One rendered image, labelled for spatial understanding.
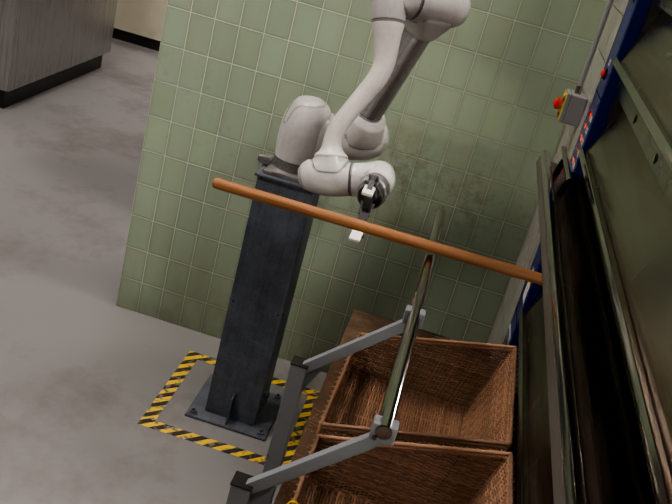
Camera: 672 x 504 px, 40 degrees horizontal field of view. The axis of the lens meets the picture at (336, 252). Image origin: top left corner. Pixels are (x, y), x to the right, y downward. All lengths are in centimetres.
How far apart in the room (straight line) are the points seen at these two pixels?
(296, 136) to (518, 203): 100
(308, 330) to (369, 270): 40
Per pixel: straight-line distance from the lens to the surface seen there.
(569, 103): 318
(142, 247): 403
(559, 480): 121
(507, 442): 233
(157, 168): 389
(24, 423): 342
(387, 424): 162
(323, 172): 272
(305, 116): 308
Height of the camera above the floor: 204
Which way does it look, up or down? 23 degrees down
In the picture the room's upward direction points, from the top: 15 degrees clockwise
